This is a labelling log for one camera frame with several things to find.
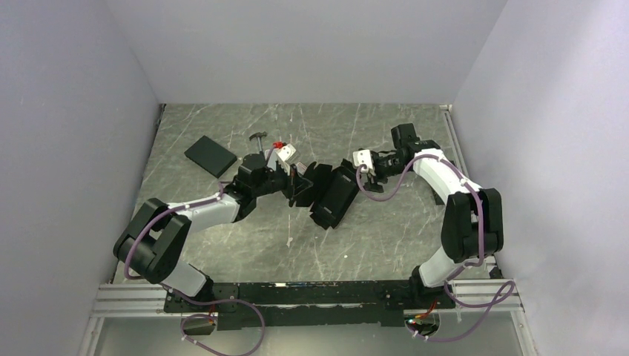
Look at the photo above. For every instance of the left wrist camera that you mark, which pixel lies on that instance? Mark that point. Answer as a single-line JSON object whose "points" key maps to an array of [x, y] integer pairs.
{"points": [[284, 153]]}

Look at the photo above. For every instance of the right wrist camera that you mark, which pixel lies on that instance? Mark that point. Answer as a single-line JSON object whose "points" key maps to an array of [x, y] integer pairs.
{"points": [[364, 163]]}

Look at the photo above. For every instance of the black flat box left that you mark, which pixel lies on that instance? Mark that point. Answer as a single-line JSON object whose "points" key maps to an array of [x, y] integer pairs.
{"points": [[211, 156]]}

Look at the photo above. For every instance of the hammer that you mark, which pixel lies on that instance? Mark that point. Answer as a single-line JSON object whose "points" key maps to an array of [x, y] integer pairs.
{"points": [[258, 138]]}

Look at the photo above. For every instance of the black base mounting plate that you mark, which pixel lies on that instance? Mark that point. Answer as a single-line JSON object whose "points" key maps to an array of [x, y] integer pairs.
{"points": [[384, 302]]}

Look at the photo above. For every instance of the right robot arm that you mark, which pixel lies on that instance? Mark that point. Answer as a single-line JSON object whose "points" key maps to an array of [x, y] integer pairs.
{"points": [[472, 227]]}

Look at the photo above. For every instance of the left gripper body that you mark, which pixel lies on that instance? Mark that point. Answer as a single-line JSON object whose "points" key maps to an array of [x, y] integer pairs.
{"points": [[279, 181]]}

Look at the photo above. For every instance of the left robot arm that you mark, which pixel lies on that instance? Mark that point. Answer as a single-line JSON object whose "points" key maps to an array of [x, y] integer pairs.
{"points": [[152, 243]]}

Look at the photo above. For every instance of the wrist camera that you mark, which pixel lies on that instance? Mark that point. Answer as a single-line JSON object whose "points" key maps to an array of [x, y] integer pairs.
{"points": [[284, 153], [364, 163]]}

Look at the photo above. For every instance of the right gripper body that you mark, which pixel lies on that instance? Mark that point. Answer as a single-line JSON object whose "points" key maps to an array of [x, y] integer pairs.
{"points": [[386, 167]]}

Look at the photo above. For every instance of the aluminium frame rail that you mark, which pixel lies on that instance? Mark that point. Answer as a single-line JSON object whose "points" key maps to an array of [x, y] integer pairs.
{"points": [[146, 300]]}

